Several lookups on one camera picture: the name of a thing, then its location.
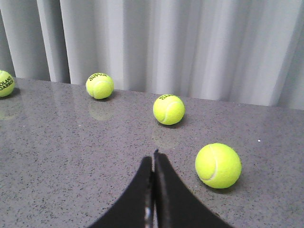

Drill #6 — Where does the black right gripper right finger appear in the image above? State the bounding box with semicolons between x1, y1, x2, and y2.
154;150;232;228

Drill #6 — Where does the Roland Garros tennis ball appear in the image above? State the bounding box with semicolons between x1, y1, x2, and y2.
0;70;15;97

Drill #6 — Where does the middle tennis ball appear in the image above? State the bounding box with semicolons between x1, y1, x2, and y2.
153;94;185;125

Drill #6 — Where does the grey pleated curtain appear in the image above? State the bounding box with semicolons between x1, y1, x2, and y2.
0;0;304;109

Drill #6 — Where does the near Wilson tennis ball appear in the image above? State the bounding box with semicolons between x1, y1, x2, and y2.
195;143;242;189

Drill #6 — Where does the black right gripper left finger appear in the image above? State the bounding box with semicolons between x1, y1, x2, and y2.
90;157;152;228

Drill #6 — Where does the far left tennis ball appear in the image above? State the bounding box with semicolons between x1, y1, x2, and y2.
85;73;114;99

